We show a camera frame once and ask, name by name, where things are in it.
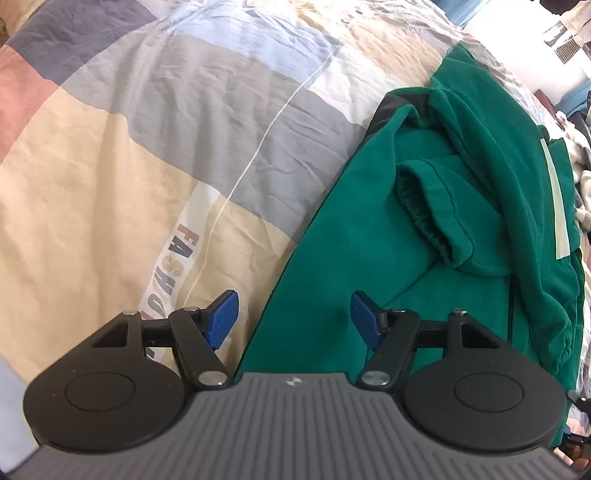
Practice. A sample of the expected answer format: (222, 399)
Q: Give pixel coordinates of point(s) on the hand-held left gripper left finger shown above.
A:
(221, 318)

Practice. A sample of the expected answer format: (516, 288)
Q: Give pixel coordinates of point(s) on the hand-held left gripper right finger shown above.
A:
(367, 318)

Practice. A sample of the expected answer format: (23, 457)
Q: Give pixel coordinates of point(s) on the green hooded jacket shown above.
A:
(415, 277)

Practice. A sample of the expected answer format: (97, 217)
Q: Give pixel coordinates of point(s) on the row of hanging clothes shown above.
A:
(561, 41)

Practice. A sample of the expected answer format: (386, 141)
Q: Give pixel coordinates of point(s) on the patchwork checked quilt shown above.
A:
(115, 161)

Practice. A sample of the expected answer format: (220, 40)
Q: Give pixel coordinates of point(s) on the blue curtain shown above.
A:
(461, 9)

